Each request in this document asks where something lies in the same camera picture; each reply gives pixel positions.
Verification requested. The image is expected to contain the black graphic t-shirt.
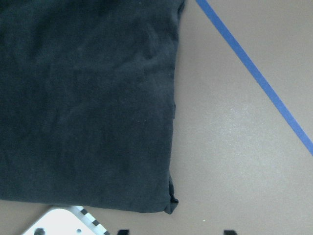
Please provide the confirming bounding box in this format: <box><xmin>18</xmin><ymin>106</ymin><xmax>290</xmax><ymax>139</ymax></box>
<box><xmin>0</xmin><ymin>0</ymin><xmax>184</xmax><ymax>214</ymax></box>

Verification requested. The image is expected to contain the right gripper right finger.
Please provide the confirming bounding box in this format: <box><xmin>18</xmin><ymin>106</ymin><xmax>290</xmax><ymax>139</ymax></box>
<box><xmin>224</xmin><ymin>230</ymin><xmax>237</xmax><ymax>235</ymax></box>

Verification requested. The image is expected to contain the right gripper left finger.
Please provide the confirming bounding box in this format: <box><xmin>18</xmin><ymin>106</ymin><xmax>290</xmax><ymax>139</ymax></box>
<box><xmin>117</xmin><ymin>229</ymin><xmax>129</xmax><ymax>235</ymax></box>

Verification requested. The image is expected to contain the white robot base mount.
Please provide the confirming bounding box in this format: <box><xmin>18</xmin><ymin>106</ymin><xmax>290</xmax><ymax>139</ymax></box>
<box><xmin>22</xmin><ymin>206</ymin><xmax>110</xmax><ymax>235</ymax></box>

